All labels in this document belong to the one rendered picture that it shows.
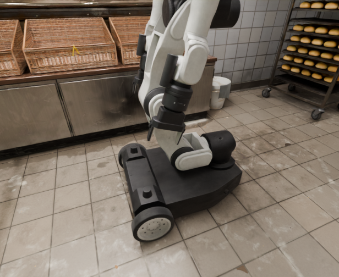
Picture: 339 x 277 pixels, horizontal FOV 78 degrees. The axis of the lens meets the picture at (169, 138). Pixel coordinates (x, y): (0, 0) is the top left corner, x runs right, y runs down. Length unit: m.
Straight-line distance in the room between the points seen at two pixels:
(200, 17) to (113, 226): 1.01
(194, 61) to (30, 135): 1.39
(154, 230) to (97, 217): 0.34
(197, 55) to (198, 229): 0.86
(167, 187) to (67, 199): 0.61
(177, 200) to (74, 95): 1.01
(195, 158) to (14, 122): 1.23
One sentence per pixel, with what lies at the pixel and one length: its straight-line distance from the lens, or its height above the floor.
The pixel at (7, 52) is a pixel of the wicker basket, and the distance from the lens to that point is 1.62.
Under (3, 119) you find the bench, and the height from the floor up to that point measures 0.33.
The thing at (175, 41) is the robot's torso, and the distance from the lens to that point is 0.82.
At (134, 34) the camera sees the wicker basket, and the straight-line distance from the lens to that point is 2.05.
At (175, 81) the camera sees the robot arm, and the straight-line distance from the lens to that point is 0.66.
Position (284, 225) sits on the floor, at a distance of 1.32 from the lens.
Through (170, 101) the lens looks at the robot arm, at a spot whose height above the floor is 0.72.
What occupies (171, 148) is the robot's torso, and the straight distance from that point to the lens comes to 1.04.
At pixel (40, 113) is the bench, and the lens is 1.67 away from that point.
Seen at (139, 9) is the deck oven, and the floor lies 0.91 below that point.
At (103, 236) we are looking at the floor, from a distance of 1.19.
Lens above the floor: 0.98
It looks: 34 degrees down
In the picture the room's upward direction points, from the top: straight up
